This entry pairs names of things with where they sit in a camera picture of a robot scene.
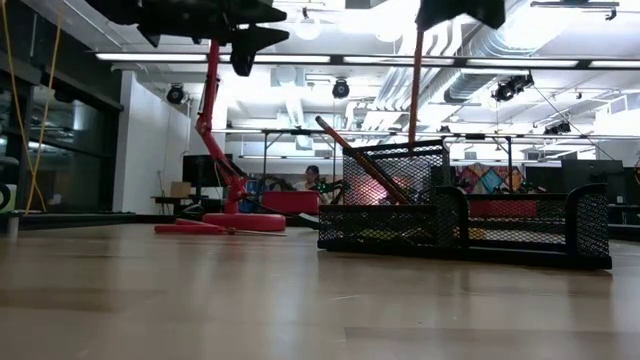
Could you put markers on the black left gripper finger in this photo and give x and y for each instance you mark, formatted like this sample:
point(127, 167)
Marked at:
point(250, 12)
point(247, 42)

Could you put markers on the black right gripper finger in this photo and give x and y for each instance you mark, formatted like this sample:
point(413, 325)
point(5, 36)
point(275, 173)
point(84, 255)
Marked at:
point(435, 12)

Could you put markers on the red desk lamp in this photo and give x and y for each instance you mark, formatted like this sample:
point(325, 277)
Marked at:
point(212, 75)

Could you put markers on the orange pencil with eraser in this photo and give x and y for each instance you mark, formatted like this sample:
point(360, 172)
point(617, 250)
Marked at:
point(350, 150)
point(415, 90)

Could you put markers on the black mesh desk organizer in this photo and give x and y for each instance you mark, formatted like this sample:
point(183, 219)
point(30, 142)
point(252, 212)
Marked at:
point(452, 225)

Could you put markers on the long ceiling light strip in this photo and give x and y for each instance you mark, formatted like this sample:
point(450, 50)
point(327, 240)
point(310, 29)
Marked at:
point(300, 58)

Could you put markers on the round white ceiling lamp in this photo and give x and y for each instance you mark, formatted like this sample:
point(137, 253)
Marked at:
point(307, 29)

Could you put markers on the person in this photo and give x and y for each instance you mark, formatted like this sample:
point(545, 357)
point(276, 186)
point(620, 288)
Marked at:
point(311, 177)

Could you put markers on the cardboard box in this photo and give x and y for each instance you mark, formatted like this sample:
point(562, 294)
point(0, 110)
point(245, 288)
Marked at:
point(180, 189)

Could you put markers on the red storage bin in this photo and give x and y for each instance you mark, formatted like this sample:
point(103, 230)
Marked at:
point(290, 202)
point(500, 209)

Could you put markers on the colourful patchwork quilt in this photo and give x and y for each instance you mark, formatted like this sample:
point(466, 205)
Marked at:
point(492, 180)

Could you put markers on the dark background desk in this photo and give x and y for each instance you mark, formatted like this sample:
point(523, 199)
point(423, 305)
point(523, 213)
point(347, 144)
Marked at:
point(185, 202)

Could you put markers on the large black monitor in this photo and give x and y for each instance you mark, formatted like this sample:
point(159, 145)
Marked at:
point(592, 172)

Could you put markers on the silver ventilation duct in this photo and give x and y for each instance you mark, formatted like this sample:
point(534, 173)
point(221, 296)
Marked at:
point(465, 87)

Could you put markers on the white cylinder post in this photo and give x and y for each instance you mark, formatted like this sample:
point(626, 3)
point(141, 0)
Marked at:
point(13, 225)

